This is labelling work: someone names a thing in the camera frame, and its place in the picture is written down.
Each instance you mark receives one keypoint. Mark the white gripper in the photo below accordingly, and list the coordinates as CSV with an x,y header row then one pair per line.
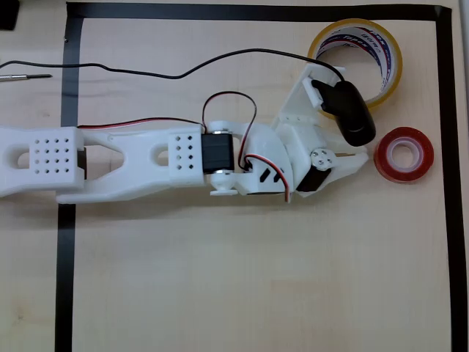
x,y
301,141

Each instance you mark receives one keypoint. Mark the small red tape roll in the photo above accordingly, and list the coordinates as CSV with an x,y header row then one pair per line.
x,y
383,165

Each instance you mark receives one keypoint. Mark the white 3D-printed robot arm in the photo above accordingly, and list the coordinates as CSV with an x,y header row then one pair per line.
x,y
121,165

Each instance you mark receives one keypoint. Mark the big yellow tape roll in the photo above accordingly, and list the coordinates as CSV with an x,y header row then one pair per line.
x,y
388,62

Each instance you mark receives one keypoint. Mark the black webcam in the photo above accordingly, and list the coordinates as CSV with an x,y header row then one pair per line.
x,y
351,113

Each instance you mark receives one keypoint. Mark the black box-shaped object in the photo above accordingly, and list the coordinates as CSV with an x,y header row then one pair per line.
x,y
7,14

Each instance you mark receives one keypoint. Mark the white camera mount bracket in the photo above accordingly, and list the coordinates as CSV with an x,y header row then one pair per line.
x,y
293,102

